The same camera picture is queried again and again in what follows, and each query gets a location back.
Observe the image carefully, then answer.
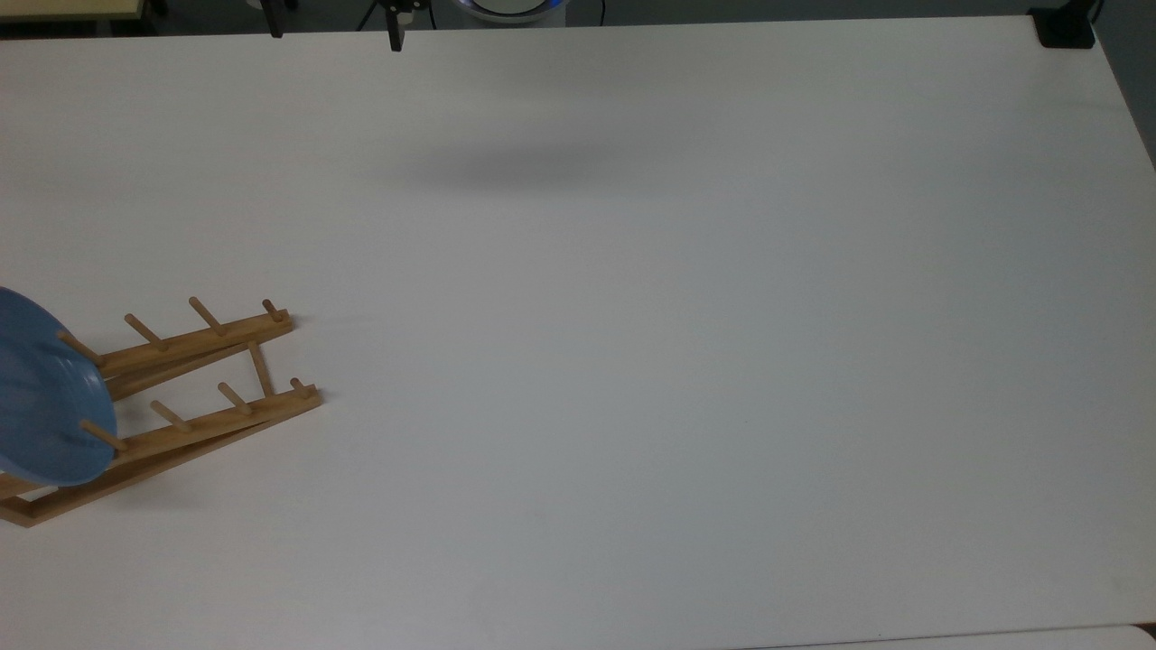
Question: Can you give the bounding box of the wooden peg plate rack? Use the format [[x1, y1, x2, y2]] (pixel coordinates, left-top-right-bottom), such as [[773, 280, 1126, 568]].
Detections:
[[0, 298, 323, 528]]

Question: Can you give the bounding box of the blue round plate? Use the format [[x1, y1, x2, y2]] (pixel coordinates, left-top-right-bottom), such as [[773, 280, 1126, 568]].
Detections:
[[0, 287, 118, 487]]

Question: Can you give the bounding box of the light wooden desk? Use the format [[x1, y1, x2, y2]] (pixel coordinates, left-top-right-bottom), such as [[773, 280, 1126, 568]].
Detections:
[[0, 0, 146, 24]]

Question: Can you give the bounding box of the black clamp block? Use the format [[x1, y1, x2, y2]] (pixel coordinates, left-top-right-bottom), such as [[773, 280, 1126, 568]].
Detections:
[[1029, 0, 1105, 50]]

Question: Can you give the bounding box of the white robot base blue ring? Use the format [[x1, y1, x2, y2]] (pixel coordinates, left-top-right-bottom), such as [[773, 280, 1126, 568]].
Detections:
[[452, 0, 567, 27]]

